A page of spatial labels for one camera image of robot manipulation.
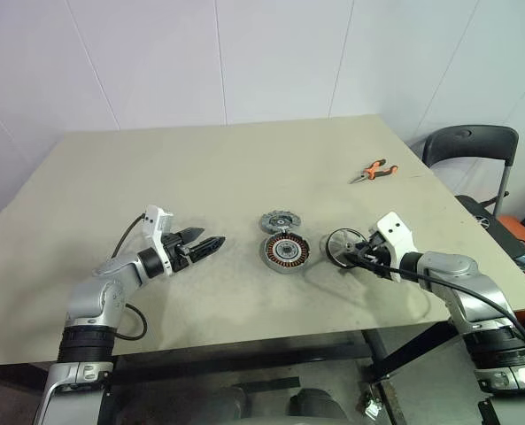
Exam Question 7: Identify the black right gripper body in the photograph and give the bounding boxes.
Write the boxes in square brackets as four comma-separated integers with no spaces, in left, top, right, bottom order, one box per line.
[354,232,399,279]

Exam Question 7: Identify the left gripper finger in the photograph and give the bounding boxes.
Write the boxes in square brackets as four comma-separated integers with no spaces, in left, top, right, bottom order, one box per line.
[189,236,228,264]
[180,226,207,243]

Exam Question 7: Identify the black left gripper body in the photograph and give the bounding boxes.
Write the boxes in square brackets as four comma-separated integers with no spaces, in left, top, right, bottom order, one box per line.
[162,232,197,274]

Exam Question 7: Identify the round wheel ring part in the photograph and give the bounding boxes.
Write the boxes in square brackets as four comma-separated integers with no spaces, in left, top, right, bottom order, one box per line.
[325,228,369,269]

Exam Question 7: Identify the motor stator with copper windings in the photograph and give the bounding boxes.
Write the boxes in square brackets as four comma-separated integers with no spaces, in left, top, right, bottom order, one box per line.
[259,230,311,276]

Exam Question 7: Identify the small grey gear disc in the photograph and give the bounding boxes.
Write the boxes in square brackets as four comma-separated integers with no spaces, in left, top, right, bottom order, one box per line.
[258,210,299,235]

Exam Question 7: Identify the black bag with logo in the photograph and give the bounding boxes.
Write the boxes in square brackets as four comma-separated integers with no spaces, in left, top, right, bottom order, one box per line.
[454,194,525,260]

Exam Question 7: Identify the orange box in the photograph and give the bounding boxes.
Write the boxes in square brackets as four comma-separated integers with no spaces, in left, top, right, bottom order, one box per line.
[496,214,525,321]

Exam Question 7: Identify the black folding chair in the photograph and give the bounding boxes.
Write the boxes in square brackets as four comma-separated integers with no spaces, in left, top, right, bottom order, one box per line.
[421,125,521,218]

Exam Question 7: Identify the small silver metal object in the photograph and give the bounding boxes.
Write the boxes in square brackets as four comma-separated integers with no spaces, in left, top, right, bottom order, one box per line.
[361,389,385,420]

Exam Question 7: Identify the black tape strip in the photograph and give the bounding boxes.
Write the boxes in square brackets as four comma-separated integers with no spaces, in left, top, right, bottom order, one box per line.
[238,376,301,393]

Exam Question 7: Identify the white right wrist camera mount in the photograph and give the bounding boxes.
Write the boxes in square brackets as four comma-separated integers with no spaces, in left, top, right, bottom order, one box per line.
[374,212,418,284]

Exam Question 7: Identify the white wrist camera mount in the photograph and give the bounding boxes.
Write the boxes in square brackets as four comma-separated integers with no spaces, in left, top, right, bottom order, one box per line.
[374,212,418,284]
[143,205,175,278]

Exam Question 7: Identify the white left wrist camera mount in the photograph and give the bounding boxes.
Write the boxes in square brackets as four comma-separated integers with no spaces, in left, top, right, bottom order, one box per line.
[143,205,175,278]

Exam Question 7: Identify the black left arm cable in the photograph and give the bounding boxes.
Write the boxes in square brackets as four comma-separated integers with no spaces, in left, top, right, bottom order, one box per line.
[111,213,149,342]

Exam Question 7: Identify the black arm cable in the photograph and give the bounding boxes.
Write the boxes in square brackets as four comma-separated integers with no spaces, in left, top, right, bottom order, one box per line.
[361,256,525,355]
[111,213,149,342]

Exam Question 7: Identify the orange black handled pliers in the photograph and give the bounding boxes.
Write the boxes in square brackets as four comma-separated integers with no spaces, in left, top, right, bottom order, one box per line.
[348,158,399,185]

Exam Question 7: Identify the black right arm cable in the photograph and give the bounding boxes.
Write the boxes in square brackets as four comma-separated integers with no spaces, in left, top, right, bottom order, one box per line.
[361,256,525,355]

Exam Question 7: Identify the black metal table frame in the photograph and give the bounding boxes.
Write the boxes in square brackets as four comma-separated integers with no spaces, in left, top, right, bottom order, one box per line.
[0,318,458,390]

